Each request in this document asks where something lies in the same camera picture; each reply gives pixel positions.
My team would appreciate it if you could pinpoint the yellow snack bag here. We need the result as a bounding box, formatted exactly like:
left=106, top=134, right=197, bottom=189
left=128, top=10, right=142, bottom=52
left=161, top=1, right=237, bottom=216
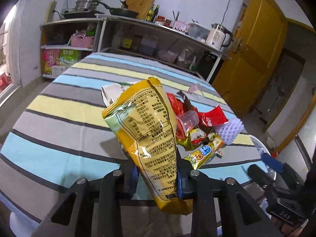
left=102, top=77, right=193, bottom=215

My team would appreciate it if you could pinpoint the white electric kettle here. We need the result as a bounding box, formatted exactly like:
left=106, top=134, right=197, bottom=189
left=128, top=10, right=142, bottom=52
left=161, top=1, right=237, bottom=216
left=205, top=24, right=233, bottom=50

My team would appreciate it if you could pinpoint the red snack wrapper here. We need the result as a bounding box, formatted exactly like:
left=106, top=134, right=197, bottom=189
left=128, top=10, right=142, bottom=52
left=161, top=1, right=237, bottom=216
left=198, top=105, right=228, bottom=127

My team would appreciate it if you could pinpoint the dark oil bottle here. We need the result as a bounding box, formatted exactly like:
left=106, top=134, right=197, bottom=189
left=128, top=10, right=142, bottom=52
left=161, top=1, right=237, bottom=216
left=150, top=5, right=160, bottom=23

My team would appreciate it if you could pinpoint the stainless steel steamer pot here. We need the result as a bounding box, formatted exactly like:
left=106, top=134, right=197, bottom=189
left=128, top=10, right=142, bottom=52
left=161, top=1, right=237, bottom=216
left=75, top=0, right=103, bottom=10

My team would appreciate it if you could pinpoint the black frying pan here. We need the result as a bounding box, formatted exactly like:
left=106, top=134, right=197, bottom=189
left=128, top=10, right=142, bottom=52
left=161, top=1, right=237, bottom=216
left=98, top=2, right=139, bottom=18

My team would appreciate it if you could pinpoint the yellow wooden door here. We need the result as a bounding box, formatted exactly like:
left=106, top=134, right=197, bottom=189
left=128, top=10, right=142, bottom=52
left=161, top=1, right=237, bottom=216
left=212, top=0, right=288, bottom=118

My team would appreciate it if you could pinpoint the clear plastic cup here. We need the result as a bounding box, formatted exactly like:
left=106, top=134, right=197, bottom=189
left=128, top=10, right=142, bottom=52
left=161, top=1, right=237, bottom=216
left=177, top=110, right=199, bottom=136

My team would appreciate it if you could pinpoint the pink utensil holder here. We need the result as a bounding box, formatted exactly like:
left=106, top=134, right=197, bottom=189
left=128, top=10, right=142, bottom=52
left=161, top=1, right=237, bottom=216
left=172, top=21, right=190, bottom=34

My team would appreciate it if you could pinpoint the wooden side shelf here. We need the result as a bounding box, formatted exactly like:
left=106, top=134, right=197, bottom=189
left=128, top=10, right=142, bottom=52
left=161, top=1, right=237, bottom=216
left=40, top=18, right=103, bottom=80

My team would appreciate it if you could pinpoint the yellow cartoon snack wrapper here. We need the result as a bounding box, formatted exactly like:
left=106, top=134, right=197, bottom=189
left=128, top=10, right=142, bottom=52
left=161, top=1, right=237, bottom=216
left=184, top=133, right=224, bottom=170

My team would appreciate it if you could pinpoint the white torn wrapper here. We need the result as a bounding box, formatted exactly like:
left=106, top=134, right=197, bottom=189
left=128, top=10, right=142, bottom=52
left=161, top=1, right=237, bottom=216
left=101, top=83, right=130, bottom=108

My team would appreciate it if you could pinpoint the wooden cutting board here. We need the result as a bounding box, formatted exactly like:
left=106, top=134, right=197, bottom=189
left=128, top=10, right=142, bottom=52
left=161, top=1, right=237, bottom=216
left=125, top=0, right=155, bottom=20

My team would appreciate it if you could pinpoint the pink plastic wrapper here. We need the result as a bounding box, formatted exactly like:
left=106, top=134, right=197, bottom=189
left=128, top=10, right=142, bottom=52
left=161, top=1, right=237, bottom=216
left=188, top=84, right=204, bottom=97

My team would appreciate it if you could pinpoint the pink plastic basket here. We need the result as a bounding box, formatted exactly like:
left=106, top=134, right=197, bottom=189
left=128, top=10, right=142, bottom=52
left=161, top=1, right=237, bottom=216
left=71, top=35, right=95, bottom=49

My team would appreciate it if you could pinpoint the striped tablecloth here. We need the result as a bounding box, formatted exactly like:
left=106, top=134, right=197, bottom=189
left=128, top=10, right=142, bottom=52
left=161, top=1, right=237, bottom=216
left=0, top=52, right=268, bottom=224

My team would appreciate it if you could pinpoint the white metal shelf rack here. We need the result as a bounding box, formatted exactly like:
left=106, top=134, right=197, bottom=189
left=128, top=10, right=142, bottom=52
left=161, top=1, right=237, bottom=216
left=97, top=14, right=230, bottom=83

